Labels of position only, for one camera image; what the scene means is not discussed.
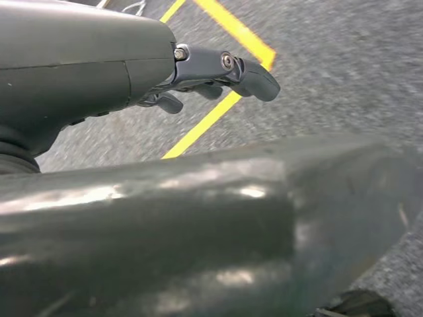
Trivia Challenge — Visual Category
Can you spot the yellow floor tape square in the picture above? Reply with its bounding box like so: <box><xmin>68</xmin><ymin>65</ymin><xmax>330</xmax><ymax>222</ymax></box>
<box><xmin>160</xmin><ymin>0</ymin><xmax>277</xmax><ymax>160</ymax></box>

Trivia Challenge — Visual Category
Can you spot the white floor cable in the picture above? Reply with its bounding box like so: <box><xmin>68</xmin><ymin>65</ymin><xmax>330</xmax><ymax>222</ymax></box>
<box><xmin>96</xmin><ymin>0</ymin><xmax>147</xmax><ymax>17</ymax></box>

